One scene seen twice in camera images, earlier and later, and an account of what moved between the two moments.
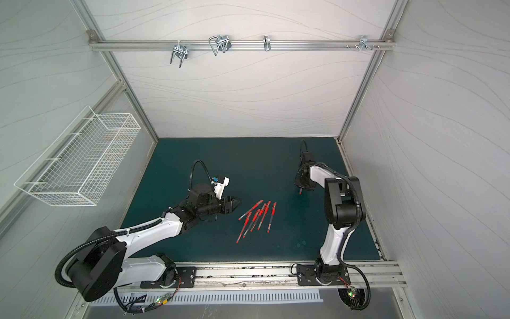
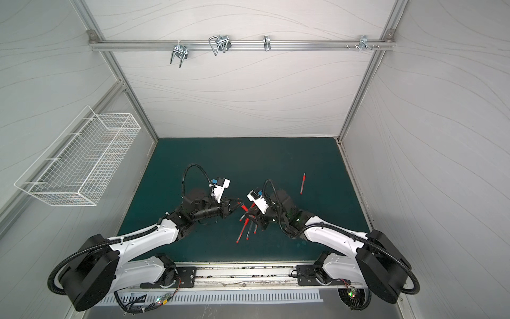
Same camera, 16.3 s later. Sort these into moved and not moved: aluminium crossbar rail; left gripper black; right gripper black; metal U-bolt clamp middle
Moved: right gripper black
Not moved: metal U-bolt clamp middle; aluminium crossbar rail; left gripper black
